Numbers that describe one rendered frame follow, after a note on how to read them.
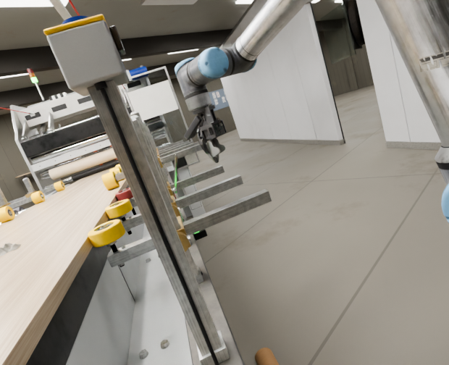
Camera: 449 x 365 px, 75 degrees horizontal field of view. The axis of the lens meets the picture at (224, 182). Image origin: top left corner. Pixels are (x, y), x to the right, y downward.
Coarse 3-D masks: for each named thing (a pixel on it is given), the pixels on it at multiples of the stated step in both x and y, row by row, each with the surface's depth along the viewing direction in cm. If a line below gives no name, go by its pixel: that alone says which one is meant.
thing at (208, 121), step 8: (200, 112) 108; (208, 112) 106; (208, 120) 107; (216, 120) 107; (200, 128) 108; (208, 128) 106; (216, 128) 106; (224, 128) 110; (208, 136) 109; (216, 136) 106
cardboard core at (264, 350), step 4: (264, 348) 126; (268, 348) 127; (260, 352) 125; (264, 352) 124; (268, 352) 124; (256, 356) 125; (260, 356) 123; (264, 356) 122; (268, 356) 121; (272, 356) 122; (256, 360) 124; (260, 360) 122; (264, 360) 120; (268, 360) 120; (272, 360) 120; (276, 360) 121; (260, 364) 120; (264, 364) 118; (268, 364) 118; (272, 364) 117; (276, 364) 118
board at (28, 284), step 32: (64, 192) 222; (96, 192) 151; (32, 224) 119; (64, 224) 95; (96, 224) 80; (0, 256) 80; (32, 256) 69; (64, 256) 60; (0, 288) 54; (32, 288) 48; (64, 288) 49; (0, 320) 41; (32, 320) 38; (0, 352) 33; (32, 352) 35
